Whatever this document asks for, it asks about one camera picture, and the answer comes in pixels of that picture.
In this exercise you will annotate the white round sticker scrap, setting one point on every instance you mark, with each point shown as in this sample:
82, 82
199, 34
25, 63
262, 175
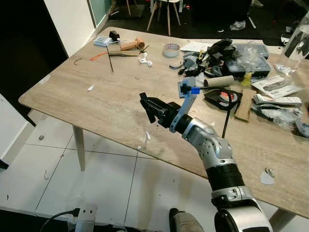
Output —
267, 177

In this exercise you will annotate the wooden table leg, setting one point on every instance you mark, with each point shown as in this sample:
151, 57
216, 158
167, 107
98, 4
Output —
280, 221
79, 147

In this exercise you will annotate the clear plastic bottle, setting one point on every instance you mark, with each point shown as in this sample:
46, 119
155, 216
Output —
294, 46

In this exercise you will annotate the flat brown strip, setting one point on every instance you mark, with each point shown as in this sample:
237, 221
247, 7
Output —
124, 53

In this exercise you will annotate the dark clear-lid organizer case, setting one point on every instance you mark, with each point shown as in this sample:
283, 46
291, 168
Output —
259, 49
251, 69

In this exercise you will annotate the black tangled gear pile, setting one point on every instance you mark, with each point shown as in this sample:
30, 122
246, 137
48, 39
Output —
219, 52

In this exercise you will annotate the crumpled clear plastic bag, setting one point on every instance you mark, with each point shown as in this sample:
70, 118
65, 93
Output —
280, 116

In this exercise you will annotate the brown cardboard piece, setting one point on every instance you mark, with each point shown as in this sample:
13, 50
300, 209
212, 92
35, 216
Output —
245, 107

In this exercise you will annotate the white paper sheet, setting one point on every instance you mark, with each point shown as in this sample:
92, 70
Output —
194, 47

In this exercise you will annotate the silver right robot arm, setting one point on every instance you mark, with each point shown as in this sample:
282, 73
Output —
212, 145

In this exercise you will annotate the white cabinet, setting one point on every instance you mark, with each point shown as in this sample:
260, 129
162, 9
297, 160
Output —
12, 128

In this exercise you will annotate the cardboard tube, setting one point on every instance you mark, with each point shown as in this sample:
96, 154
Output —
219, 82

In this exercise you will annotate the small yellow figure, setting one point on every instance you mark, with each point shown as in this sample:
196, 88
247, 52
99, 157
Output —
247, 79

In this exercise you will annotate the black pouch with red label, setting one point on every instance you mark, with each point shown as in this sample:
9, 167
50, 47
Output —
219, 99

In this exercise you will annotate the grey-blue plastic part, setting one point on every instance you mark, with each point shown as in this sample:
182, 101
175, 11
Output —
189, 63

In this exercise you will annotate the person's white shoe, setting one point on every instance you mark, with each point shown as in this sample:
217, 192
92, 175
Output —
237, 25

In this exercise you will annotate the small blue white box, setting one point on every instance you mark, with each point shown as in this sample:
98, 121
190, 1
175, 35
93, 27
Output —
102, 41

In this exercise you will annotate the clear tape roll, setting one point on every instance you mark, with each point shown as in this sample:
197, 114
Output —
171, 52

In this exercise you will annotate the small white paper scrap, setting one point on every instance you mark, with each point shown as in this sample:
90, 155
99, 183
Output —
90, 88

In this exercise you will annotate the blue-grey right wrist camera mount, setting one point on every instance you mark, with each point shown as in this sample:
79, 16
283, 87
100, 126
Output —
187, 96

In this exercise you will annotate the clear plastic scrap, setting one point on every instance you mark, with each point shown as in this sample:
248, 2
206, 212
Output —
147, 136

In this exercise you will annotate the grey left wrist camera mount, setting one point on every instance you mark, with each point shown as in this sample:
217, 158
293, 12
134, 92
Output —
87, 216

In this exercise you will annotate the grey curved piece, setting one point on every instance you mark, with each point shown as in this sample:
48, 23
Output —
302, 128

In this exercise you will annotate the white and black packet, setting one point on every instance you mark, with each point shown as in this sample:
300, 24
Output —
277, 101

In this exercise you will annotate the small black device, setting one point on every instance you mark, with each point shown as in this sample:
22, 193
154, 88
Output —
114, 35

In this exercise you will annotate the white plastic piece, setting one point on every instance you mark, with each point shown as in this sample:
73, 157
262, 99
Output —
145, 60

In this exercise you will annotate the small grey floor debris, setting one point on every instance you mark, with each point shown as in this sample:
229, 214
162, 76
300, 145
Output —
41, 137

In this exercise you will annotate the wooden chair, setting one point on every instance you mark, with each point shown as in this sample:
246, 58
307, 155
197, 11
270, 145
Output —
168, 9

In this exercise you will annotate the printed white booklet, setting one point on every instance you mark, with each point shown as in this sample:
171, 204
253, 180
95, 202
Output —
277, 86

